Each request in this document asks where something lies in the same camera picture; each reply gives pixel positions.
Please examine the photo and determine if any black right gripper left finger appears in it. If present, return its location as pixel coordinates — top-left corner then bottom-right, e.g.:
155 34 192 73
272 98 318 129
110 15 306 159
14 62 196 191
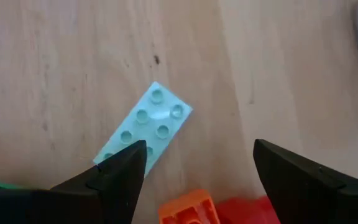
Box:
0 139 148 224

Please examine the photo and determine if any orange toy block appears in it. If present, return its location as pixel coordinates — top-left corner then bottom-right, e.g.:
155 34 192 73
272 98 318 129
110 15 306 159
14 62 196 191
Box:
157 189 221 224

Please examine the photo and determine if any red toy block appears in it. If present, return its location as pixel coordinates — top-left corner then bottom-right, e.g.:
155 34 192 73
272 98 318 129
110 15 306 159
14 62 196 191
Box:
215 195 282 224

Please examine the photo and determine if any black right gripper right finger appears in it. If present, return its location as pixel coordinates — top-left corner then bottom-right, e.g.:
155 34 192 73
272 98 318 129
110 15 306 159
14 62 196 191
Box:
253 138 358 224

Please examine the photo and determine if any light teal studded plate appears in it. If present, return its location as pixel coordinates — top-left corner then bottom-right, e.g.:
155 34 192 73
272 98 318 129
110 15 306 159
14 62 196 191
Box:
92 81 194 179

